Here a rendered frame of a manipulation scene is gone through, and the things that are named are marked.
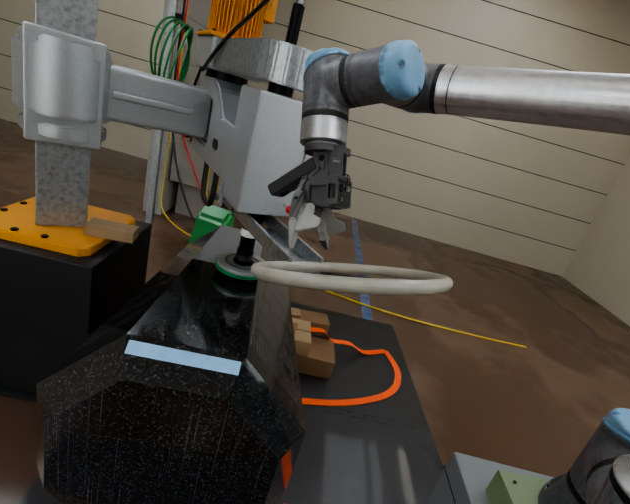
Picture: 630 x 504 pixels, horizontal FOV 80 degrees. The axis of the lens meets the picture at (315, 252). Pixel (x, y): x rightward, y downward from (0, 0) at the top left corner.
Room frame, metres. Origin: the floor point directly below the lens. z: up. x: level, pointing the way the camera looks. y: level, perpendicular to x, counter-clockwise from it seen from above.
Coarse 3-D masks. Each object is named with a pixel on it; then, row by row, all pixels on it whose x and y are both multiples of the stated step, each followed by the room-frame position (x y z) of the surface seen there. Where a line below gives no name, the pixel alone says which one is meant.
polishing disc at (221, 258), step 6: (222, 252) 1.44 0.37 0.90; (228, 252) 1.45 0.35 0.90; (234, 252) 1.47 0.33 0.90; (222, 258) 1.38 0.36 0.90; (228, 258) 1.40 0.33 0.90; (258, 258) 1.48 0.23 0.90; (222, 264) 1.33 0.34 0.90; (228, 264) 1.34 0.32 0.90; (234, 264) 1.36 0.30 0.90; (228, 270) 1.31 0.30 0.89; (234, 270) 1.31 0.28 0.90; (240, 270) 1.32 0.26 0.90; (246, 270) 1.34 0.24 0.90; (252, 276) 1.32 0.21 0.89
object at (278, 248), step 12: (228, 204) 1.48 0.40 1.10; (240, 216) 1.35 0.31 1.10; (252, 228) 1.24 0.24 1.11; (276, 228) 1.33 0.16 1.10; (264, 240) 1.15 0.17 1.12; (276, 240) 1.24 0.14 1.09; (300, 240) 1.18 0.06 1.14; (276, 252) 1.07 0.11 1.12; (288, 252) 1.15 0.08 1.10; (300, 252) 1.16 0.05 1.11; (312, 252) 1.11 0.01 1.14
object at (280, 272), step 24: (264, 264) 0.88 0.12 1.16; (288, 264) 0.99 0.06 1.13; (312, 264) 1.05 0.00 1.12; (336, 264) 1.07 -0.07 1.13; (360, 264) 1.08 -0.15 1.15; (312, 288) 0.65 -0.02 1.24; (336, 288) 0.64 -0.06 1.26; (360, 288) 0.63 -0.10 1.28; (384, 288) 0.64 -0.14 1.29; (408, 288) 0.66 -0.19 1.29; (432, 288) 0.69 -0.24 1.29
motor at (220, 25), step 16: (224, 0) 1.85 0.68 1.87; (240, 0) 1.86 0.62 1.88; (256, 0) 1.88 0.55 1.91; (272, 0) 1.94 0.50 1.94; (224, 16) 1.84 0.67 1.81; (240, 16) 1.84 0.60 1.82; (256, 16) 1.89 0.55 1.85; (272, 16) 2.01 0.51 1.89; (208, 32) 1.79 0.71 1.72; (224, 32) 1.85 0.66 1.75; (240, 32) 1.87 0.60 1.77; (256, 32) 1.91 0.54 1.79
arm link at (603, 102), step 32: (448, 64) 0.80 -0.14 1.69; (416, 96) 0.76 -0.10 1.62; (448, 96) 0.76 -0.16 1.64; (480, 96) 0.73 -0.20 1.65; (512, 96) 0.71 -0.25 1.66; (544, 96) 0.68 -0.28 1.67; (576, 96) 0.66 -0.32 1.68; (608, 96) 0.64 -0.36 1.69; (576, 128) 0.69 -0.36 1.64; (608, 128) 0.65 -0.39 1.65
